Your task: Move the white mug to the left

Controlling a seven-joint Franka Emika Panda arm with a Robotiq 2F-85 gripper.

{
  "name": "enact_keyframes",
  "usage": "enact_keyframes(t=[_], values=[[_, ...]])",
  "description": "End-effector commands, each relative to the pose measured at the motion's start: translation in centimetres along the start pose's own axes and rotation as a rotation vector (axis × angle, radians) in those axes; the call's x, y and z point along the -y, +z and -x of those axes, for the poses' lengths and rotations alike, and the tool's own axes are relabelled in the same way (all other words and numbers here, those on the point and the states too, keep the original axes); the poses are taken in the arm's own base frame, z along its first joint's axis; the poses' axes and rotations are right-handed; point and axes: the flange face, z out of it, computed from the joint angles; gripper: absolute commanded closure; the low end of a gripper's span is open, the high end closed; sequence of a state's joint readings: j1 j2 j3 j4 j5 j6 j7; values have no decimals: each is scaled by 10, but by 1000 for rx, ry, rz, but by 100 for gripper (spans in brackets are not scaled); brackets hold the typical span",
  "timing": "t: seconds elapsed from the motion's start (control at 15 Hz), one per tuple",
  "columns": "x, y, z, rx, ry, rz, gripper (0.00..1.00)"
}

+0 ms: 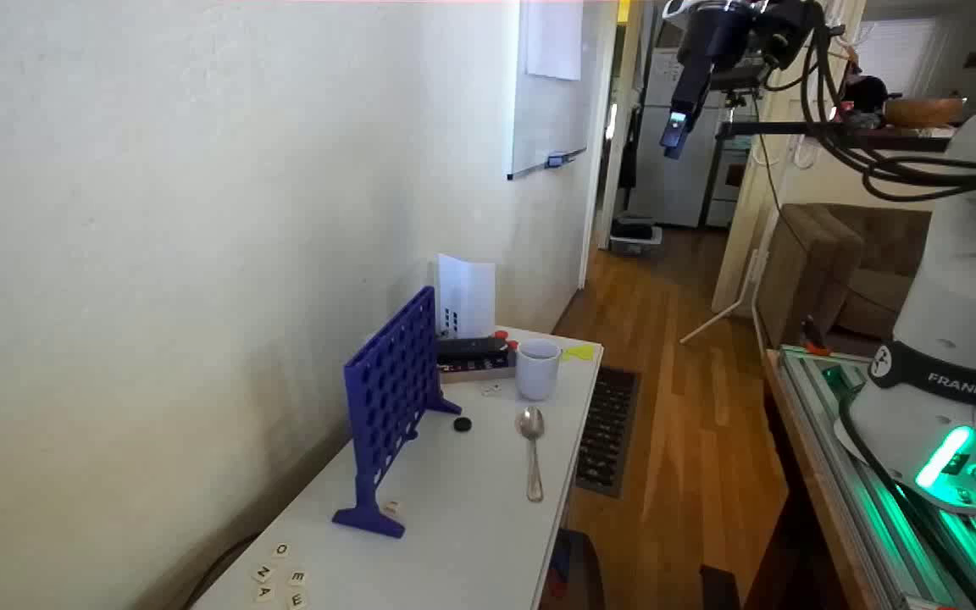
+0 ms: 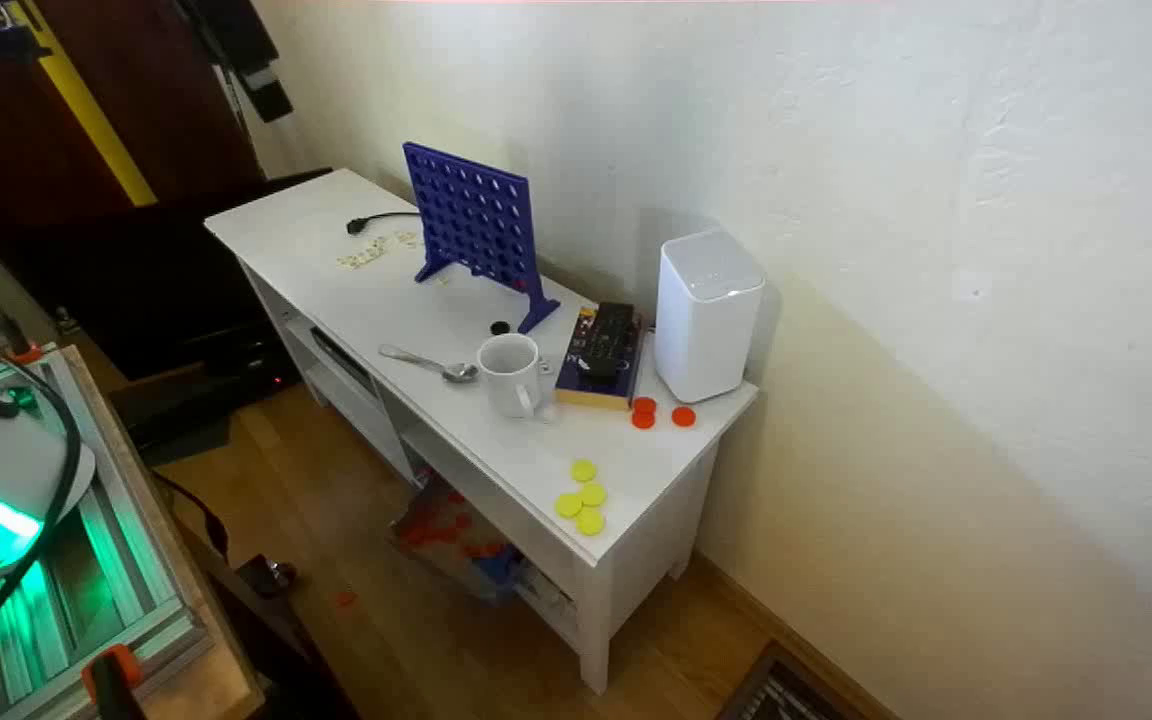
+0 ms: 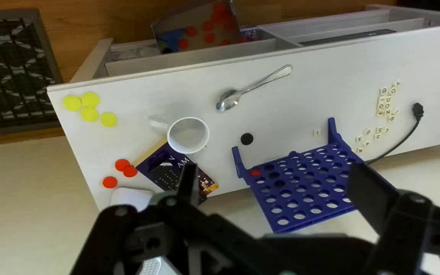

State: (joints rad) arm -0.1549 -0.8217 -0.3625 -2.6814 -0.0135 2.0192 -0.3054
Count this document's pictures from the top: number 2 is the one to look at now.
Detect white mug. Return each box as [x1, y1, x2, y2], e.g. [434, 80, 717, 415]
[471, 333, 548, 424]

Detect white low table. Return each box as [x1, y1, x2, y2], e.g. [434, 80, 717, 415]
[201, 164, 764, 697]

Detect metal spoon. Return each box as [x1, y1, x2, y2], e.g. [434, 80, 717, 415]
[380, 344, 486, 388]

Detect tall white container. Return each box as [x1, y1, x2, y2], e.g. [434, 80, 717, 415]
[652, 224, 774, 406]

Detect blue connect four grid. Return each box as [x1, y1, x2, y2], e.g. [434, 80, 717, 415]
[402, 141, 564, 337]

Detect colourful game box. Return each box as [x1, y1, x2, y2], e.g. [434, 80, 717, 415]
[389, 476, 537, 607]

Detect small black floor object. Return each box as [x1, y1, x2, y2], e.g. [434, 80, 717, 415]
[250, 557, 303, 599]

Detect black floor vent grille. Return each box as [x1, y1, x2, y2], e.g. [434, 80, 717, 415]
[713, 636, 862, 720]

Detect black television cabinet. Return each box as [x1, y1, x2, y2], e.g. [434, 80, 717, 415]
[0, 164, 340, 469]

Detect yellow strip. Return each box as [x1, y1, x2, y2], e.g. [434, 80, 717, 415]
[9, 0, 161, 213]

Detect orange clamp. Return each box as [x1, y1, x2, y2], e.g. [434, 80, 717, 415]
[79, 638, 154, 720]

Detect dark brown wooden cabinet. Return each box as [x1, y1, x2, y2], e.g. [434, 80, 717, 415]
[0, 0, 274, 256]

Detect black cable with plug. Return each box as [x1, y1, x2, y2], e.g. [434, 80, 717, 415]
[343, 208, 425, 239]

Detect black floor cable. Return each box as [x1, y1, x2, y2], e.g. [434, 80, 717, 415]
[148, 469, 237, 560]

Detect aluminium robot stand frame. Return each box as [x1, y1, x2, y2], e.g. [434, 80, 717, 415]
[0, 340, 230, 720]

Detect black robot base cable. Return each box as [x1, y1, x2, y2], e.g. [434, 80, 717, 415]
[0, 359, 88, 697]

